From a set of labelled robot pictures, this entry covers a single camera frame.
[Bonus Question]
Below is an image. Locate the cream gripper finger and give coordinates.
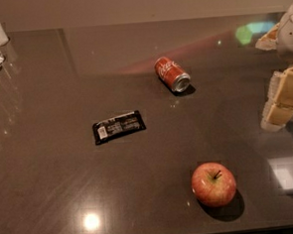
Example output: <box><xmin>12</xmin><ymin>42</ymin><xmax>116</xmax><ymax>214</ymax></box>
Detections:
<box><xmin>255</xmin><ymin>24</ymin><xmax>279</xmax><ymax>51</ymax></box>
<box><xmin>260</xmin><ymin>65</ymin><xmax>293</xmax><ymax>132</ymax></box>

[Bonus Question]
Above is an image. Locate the red coke can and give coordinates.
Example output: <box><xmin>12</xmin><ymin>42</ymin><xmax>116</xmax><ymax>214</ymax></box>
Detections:
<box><xmin>154</xmin><ymin>57</ymin><xmax>191</xmax><ymax>93</ymax></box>

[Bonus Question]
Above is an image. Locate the red apple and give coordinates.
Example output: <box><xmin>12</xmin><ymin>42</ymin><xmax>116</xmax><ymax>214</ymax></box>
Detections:
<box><xmin>191</xmin><ymin>162</ymin><xmax>236</xmax><ymax>207</ymax></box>

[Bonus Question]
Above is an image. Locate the black snack bar wrapper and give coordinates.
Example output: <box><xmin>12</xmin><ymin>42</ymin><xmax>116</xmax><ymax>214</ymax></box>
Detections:
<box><xmin>92</xmin><ymin>111</ymin><xmax>146</xmax><ymax>145</ymax></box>

